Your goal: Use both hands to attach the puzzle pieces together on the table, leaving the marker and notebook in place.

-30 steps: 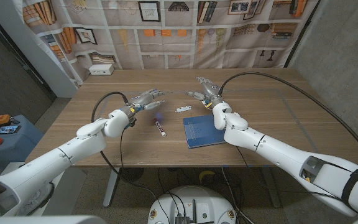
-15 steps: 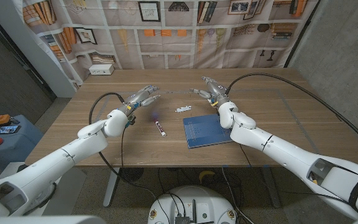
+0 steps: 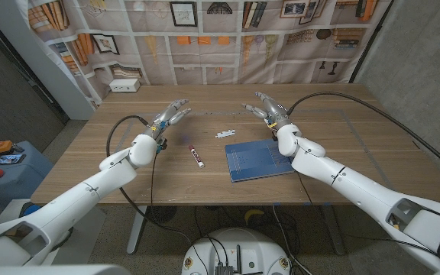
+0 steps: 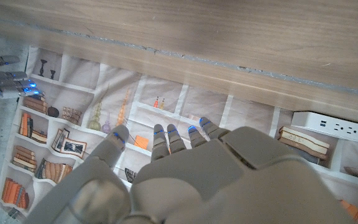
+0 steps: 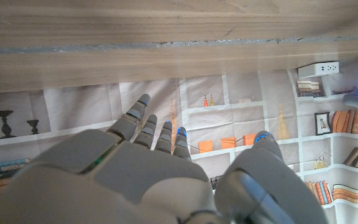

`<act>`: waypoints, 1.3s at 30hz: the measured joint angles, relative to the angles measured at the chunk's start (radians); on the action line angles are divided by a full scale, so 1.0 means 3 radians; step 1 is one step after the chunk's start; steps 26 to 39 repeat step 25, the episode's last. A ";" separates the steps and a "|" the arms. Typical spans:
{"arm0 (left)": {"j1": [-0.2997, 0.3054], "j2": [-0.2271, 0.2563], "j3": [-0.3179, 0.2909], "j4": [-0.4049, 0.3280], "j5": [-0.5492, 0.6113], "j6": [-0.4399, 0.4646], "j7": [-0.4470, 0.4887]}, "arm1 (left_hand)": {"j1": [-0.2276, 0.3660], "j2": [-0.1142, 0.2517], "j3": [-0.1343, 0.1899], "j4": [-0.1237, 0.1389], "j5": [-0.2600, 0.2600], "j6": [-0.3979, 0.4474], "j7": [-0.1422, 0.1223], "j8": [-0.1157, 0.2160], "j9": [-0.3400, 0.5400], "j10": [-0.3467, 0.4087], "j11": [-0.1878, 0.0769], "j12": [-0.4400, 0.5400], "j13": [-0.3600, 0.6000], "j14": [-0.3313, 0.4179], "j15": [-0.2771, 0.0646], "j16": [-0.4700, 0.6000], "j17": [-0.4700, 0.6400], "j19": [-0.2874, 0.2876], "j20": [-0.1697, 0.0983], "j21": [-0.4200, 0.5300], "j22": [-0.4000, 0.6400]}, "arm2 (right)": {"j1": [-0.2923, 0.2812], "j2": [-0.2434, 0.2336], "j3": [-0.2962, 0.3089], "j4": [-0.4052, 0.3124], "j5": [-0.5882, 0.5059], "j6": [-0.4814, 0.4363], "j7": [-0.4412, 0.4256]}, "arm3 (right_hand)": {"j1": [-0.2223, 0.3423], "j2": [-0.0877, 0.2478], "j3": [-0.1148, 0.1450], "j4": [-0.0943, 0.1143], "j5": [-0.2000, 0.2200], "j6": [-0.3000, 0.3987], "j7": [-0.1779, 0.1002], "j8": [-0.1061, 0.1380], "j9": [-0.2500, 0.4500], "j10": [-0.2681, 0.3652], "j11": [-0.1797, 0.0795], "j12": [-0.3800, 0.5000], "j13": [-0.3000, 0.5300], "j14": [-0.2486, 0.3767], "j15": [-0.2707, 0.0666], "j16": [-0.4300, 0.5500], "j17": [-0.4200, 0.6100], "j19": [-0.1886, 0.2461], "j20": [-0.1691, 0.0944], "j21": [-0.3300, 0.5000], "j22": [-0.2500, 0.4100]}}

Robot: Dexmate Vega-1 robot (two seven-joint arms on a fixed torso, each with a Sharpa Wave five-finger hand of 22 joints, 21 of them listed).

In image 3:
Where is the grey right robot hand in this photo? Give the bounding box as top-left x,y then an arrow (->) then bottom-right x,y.
241,91 -> 293,133

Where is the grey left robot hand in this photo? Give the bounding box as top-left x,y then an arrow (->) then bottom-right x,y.
143,99 -> 193,141

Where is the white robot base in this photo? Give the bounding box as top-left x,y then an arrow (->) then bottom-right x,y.
181,228 -> 293,275

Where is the maroon dry erase marker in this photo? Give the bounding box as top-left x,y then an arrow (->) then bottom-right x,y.
188,144 -> 205,169

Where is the blue notebook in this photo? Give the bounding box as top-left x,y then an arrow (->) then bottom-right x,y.
225,137 -> 296,183

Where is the white power outlet box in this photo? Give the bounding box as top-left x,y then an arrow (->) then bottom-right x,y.
108,78 -> 141,93

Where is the printed bookshelf backdrop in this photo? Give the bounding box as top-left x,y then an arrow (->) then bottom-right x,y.
27,0 -> 395,106

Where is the black round disc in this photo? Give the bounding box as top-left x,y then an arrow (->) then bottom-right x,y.
146,205 -> 178,225

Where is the yellow object under table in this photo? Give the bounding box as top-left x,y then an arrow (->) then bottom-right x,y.
244,208 -> 266,225

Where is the white table leg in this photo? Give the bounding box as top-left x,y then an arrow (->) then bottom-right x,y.
126,205 -> 148,255

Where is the black backdrop stand pole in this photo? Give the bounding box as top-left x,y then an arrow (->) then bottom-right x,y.
348,0 -> 395,84

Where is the grey table leg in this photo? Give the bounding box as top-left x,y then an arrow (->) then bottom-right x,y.
321,204 -> 346,256

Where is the blue-grey cart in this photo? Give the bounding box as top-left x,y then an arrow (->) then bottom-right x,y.
0,141 -> 55,209

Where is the smartphone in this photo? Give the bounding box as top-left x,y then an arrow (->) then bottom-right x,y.
0,153 -> 26,166

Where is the white robot torso edge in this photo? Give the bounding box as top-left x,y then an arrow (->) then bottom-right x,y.
0,264 -> 131,275

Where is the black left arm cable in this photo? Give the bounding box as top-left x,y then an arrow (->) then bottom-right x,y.
105,115 -> 193,245

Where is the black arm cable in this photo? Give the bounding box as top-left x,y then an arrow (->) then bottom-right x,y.
105,115 -> 193,245
286,91 -> 440,183

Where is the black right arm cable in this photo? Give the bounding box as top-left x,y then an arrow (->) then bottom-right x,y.
286,91 -> 440,183

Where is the grey floor cable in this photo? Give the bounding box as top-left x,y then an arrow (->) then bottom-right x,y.
272,205 -> 312,275

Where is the white wall column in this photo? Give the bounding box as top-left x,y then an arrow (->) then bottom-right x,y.
0,0 -> 97,121

